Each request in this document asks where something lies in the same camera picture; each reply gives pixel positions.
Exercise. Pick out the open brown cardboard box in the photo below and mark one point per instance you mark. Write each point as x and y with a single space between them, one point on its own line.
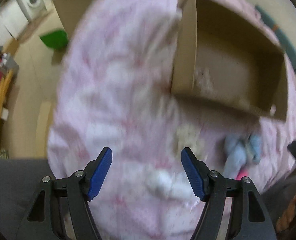
224 58

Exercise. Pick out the teal pillow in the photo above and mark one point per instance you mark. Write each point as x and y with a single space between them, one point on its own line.
283 39

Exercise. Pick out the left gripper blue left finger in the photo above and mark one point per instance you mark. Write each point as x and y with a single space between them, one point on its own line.
97 171

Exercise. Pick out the green dustpan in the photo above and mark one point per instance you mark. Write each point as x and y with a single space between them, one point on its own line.
56 40

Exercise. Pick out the light blue fluffy scrunchie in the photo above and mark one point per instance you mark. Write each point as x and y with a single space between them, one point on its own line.
241 152

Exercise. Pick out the pink patterned bed quilt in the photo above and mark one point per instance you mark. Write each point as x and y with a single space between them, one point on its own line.
115 92

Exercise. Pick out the white kitchen cabinet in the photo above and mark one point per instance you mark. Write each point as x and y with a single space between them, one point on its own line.
12 23

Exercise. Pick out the white fluffy scrunchie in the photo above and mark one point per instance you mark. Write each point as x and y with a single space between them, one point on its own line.
169 186

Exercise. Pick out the white washing machine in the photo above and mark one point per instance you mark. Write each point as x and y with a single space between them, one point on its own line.
32 8

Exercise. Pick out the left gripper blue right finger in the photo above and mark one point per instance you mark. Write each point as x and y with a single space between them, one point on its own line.
193 176

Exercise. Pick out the pink rubber duck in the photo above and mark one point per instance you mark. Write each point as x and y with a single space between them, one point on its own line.
242 173

